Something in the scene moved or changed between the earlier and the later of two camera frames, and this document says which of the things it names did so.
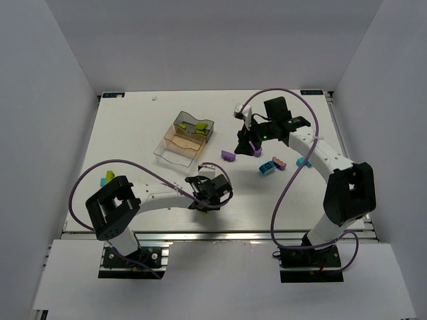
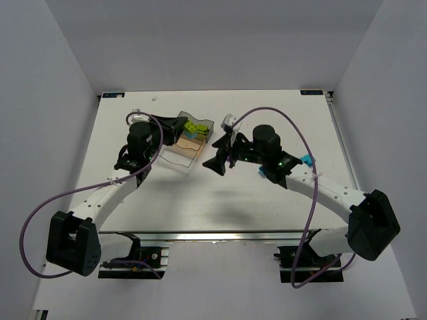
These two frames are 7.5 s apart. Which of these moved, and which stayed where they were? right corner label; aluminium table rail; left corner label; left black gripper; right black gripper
Moved: right black gripper; left black gripper
Stayed: right corner label; left corner label; aluminium table rail
